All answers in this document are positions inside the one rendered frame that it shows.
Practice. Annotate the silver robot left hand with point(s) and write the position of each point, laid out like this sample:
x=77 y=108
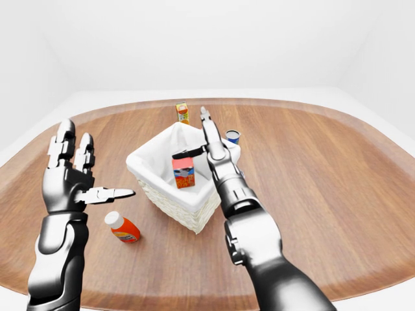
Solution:
x=63 y=186

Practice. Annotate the silver robot right hand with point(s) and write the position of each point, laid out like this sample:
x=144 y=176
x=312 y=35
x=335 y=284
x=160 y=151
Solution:
x=231 y=188

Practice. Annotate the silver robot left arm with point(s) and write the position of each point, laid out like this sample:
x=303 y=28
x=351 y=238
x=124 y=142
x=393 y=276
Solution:
x=55 y=256

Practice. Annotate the white wicker basket, cloth lining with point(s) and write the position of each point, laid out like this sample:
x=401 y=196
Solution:
x=155 y=168

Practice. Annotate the red printed food box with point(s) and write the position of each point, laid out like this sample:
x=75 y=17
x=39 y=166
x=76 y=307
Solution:
x=183 y=175

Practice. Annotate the blue tin can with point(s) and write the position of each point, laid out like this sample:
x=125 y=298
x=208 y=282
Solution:
x=233 y=136

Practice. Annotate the orange bottle, white cap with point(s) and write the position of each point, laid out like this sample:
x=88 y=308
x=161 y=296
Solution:
x=124 y=230

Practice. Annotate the orange juice carton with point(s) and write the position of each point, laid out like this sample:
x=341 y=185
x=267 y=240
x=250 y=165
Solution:
x=182 y=113

